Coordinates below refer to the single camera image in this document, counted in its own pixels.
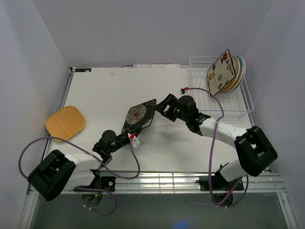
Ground cream and blue round plate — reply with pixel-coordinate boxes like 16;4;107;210
235;56;246;89

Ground black floral square plate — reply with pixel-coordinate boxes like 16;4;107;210
121;99;157;135

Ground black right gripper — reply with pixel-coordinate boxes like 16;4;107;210
152;94;189;123

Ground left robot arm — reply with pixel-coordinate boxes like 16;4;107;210
26;130;142;201

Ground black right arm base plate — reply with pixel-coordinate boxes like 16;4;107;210
195;176;244;208

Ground papers at table back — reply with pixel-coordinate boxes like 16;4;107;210
133;64;180;69

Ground aluminium table frame rail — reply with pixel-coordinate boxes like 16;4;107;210
27;173;286;195

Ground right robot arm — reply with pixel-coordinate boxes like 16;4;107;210
154;94;278;189

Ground yellow woven square mat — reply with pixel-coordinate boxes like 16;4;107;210
45;105;86;140

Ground square floral cream plate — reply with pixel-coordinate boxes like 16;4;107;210
206;49;236;95

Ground cream and yellow round plate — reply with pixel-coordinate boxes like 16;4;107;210
223;56;242;91

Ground white wire dish rack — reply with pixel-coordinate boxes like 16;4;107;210
187;56;254;119

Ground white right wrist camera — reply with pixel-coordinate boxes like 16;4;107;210
180;87;190;95

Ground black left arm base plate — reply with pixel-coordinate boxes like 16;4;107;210
96;177;116;192

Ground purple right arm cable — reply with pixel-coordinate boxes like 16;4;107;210
184;87;250;208

